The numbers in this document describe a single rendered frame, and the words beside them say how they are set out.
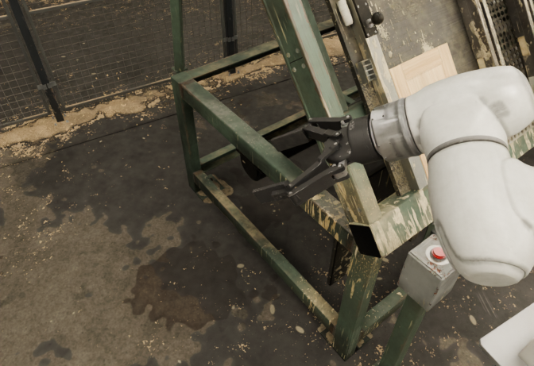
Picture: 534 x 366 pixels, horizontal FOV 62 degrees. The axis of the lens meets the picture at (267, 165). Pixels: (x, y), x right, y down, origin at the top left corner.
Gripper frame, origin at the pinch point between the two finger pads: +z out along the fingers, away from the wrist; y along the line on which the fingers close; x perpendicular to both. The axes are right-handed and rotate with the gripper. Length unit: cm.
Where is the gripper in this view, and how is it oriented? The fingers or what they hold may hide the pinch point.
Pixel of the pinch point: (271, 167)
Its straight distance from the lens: 79.8
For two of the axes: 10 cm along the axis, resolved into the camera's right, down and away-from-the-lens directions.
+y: -2.3, 6.8, -7.0
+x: 5.2, 6.9, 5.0
